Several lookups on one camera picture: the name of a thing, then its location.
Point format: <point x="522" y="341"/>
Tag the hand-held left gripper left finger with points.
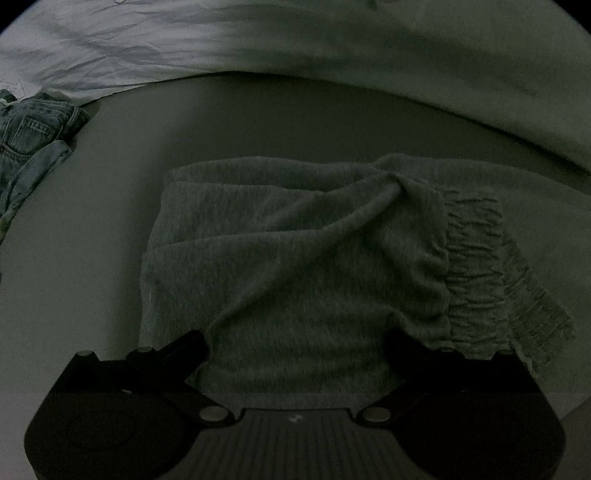
<point x="191" y="346"/>

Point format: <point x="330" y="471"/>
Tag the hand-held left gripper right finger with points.
<point x="401" y="353"/>

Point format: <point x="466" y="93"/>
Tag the grey pants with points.
<point x="300" y="258"/>

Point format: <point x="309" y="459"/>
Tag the blue jeans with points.
<point x="27" y="134"/>

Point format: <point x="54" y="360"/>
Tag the carrot printed white sheet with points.
<point x="323" y="41"/>

